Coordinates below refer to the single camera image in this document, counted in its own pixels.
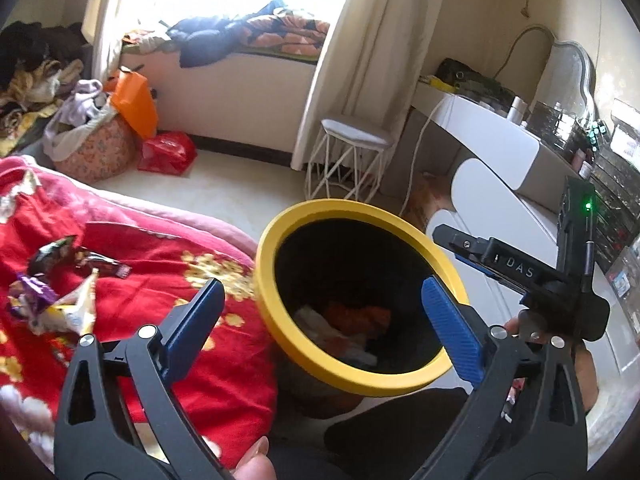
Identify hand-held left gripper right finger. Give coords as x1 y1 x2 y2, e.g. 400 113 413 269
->
412 277 588 480

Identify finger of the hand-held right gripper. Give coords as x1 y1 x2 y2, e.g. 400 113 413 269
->
432 224 493 262
452 252 530 294

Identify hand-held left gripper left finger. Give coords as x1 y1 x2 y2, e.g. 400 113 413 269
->
54 277 236 480

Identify yellow-rimmed black trash bin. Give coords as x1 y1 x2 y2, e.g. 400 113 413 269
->
254 199 472 397

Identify orange snack wrapper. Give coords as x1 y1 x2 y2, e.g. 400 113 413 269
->
322 301 394 337

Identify black stick wrapper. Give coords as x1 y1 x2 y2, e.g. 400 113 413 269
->
75 249 134 279

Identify white tissue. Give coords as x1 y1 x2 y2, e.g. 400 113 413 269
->
294 306 382 367

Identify white and yellow snack wrapper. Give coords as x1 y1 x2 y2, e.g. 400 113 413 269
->
29 269 99 337

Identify dark brown snack wrapper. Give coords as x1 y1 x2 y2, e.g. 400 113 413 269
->
26 234 79 277

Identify purple snack wrapper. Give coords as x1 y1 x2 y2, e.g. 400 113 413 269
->
9 271 57 322

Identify person's right hand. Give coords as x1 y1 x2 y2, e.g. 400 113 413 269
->
502 316 601 413

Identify person's left hand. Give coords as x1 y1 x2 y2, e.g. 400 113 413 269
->
234 435 277 480

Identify red floral blanket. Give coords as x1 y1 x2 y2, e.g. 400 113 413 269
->
0 155 281 471

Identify white drawer cabinet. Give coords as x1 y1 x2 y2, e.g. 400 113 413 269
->
424 156 632 412

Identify brown cardboard box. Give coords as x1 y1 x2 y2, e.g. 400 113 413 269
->
406 171 454 222

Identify clear cosmetic organiser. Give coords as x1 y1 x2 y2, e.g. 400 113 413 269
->
589 99 640 302

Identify white vanity desk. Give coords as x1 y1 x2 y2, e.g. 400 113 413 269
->
411 81 574 202

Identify person's dark pants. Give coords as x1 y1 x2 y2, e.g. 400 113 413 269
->
281 386 474 480

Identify dark cosmetic box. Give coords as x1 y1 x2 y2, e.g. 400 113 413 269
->
526 99 597 162

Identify white bottle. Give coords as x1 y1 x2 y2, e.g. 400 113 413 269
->
506 95 529 124

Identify yellow flat item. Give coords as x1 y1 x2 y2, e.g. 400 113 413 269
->
419 74 457 93

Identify black bag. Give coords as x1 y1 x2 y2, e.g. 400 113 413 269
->
433 57 512 99

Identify red plastic bag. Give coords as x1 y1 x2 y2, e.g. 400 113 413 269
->
136 130 198 177

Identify wavy-framed mirror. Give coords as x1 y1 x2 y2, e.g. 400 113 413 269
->
492 24 599 127

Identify pink floral fabric bag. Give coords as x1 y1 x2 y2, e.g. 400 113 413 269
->
51 109 139 184

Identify wide cream curtain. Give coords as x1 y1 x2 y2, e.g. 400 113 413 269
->
291 0 447 172

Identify orange paper bag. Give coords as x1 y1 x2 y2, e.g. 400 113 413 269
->
106 66 161 142

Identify white window seat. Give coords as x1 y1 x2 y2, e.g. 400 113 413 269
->
119 44 322 152

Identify lavender cloth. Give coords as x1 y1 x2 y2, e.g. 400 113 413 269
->
43 78 114 157

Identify orange patterned quilt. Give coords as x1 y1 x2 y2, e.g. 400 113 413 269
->
234 9 332 57

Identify bedding pile on windowsill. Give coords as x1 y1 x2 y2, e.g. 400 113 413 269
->
166 1 292 69

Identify pile of patterned clothes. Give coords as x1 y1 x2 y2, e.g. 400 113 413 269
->
0 56 87 157

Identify pile of black clothes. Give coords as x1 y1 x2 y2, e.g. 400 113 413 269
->
0 20 87 69

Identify narrow cream curtain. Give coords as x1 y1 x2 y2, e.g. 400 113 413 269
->
81 0 134 74

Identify white wire stool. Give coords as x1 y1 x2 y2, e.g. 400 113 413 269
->
304 116 394 202

